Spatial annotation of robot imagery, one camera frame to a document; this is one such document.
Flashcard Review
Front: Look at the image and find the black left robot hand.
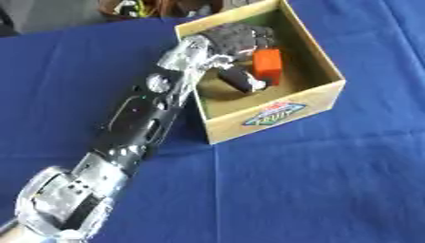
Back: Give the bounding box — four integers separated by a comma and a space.
197, 22, 278, 94

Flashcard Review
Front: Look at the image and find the orange block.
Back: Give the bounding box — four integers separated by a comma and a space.
252, 48, 285, 86

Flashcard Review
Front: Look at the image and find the tan cardboard box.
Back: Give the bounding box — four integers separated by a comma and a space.
174, 0, 349, 145

